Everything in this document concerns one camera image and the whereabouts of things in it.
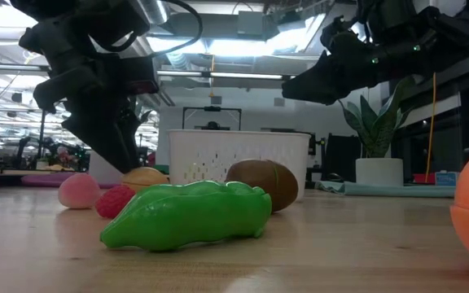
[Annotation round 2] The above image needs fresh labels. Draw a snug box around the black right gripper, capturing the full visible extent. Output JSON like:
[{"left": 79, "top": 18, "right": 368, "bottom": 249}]
[{"left": 282, "top": 7, "right": 469, "bottom": 106}]

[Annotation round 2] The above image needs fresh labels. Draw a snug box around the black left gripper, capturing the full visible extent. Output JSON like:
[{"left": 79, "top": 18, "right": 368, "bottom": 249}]
[{"left": 18, "top": 20, "right": 142, "bottom": 174}]

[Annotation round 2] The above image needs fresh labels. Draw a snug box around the tan toy potato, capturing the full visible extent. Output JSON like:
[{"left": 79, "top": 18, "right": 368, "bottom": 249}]
[{"left": 119, "top": 166, "right": 171, "bottom": 193}]

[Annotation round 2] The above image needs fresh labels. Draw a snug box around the red plastic strawberry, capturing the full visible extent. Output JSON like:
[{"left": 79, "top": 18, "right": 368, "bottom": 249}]
[{"left": 94, "top": 185, "right": 137, "bottom": 220}]

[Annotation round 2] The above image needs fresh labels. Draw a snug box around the pink toy peach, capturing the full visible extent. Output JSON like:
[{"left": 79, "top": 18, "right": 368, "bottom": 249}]
[{"left": 57, "top": 173, "right": 102, "bottom": 210}]

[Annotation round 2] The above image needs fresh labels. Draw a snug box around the brown toy kiwi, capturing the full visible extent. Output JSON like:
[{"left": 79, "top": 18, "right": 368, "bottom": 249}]
[{"left": 225, "top": 159, "right": 300, "bottom": 213}]

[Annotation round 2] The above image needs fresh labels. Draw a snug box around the white round plant pot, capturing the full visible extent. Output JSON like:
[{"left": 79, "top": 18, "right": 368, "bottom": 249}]
[
  {"left": 88, "top": 151, "right": 124, "bottom": 185},
  {"left": 355, "top": 157, "right": 405, "bottom": 187}
]

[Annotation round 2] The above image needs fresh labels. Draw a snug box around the black chair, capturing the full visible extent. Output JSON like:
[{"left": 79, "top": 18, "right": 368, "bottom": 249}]
[{"left": 325, "top": 133, "right": 362, "bottom": 182}]

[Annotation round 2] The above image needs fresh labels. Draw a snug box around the white perforated plastic basket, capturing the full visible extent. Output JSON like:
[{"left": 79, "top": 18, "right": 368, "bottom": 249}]
[{"left": 167, "top": 129, "right": 313, "bottom": 203}]

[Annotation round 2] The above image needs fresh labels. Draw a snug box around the long ceiling tube light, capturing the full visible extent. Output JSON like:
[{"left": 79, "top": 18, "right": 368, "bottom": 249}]
[{"left": 156, "top": 69, "right": 296, "bottom": 81}]

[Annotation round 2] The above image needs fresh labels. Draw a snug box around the purple cloth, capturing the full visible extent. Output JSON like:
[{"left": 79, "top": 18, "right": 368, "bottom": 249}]
[{"left": 20, "top": 171, "right": 124, "bottom": 190}]

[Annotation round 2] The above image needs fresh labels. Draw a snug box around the teal cloth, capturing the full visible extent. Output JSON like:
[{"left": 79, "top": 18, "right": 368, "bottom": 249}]
[{"left": 314, "top": 180, "right": 458, "bottom": 199}]

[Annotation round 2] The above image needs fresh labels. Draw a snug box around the green toy pea pod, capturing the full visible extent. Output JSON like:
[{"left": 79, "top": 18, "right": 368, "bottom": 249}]
[{"left": 99, "top": 180, "right": 274, "bottom": 252}]

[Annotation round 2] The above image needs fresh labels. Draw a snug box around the red object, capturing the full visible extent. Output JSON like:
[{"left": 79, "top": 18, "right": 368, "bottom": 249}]
[{"left": 412, "top": 173, "right": 437, "bottom": 185}]

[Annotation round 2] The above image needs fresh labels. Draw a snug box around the blue box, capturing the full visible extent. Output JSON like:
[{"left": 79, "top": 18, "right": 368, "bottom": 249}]
[{"left": 434, "top": 171, "right": 460, "bottom": 187}]

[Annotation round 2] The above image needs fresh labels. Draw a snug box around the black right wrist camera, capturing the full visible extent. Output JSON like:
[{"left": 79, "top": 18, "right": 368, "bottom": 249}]
[{"left": 319, "top": 15, "right": 366, "bottom": 54}]

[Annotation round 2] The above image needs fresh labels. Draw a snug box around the black gantry frame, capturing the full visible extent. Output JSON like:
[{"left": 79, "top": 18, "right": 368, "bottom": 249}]
[{"left": 182, "top": 106, "right": 243, "bottom": 131}]

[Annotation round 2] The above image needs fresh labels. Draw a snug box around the yellow cable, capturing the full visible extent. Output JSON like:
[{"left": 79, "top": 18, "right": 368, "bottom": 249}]
[{"left": 423, "top": 72, "right": 438, "bottom": 173}]

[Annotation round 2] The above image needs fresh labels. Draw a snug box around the silver round air duct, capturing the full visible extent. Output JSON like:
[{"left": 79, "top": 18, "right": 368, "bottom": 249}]
[{"left": 138, "top": 0, "right": 170, "bottom": 25}]

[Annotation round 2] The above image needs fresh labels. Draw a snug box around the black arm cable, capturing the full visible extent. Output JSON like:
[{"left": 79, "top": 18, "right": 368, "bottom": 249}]
[{"left": 107, "top": 0, "right": 204, "bottom": 59}]

